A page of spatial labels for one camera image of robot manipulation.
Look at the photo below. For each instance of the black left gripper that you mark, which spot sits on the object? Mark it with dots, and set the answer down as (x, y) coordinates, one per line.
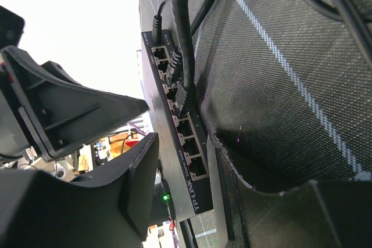
(44, 112)

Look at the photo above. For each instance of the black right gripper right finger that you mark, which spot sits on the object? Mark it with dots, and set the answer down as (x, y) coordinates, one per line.
(315, 214)

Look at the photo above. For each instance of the black grid mat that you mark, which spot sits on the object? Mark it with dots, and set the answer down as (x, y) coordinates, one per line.
(284, 85)

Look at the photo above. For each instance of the black network switch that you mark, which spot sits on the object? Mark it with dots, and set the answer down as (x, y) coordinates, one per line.
(182, 147)

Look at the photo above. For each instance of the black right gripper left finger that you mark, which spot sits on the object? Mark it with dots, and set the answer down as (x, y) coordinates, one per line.
(109, 206)

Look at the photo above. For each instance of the black power adapter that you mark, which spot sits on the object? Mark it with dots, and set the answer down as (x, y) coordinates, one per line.
(157, 24)

